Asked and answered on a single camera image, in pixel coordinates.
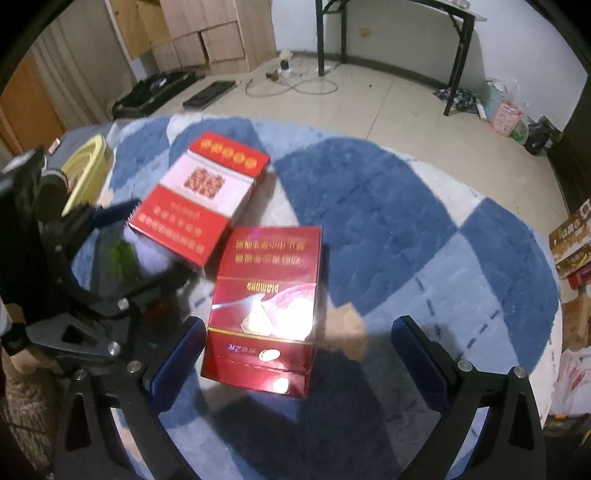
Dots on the red white cigarette carton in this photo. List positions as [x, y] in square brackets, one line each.
[198, 198]

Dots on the black case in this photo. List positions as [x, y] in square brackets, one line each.
[152, 90]

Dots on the beige curtain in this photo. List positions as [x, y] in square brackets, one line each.
[78, 60]

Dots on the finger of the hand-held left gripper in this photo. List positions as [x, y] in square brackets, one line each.
[115, 213]
[138, 295]

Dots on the plain brown cardboard box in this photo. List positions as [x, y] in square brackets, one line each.
[577, 318]

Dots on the person's left forearm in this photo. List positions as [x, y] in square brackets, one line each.
[23, 363]

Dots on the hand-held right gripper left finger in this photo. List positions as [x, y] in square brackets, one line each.
[180, 360]

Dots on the black flat keyboard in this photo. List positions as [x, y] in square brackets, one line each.
[207, 94]

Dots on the black plastic bag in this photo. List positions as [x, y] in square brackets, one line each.
[542, 136]

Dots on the white red plastic bag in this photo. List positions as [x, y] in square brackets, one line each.
[575, 383]

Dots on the dark cloth pile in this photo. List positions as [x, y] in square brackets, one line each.
[457, 99]

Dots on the brown wooden board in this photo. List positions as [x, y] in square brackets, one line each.
[134, 27]

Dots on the dark red cigarette carton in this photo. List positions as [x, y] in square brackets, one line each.
[268, 304]

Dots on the pink plastic package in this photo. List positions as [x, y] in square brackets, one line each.
[508, 115]

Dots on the light wooden cabinet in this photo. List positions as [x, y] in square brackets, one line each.
[221, 41]

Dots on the green plastic item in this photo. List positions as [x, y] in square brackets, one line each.
[124, 251]

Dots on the black folding table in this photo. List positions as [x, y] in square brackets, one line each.
[458, 64]

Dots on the wooden door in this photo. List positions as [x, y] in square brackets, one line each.
[27, 106]

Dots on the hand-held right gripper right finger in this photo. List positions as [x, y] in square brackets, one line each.
[418, 364]

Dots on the pale yellow plastic basin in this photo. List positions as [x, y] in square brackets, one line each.
[85, 161]

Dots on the blue white plush blanket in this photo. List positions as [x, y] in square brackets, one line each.
[369, 207]

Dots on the printed cardboard box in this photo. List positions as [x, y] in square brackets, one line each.
[572, 240]

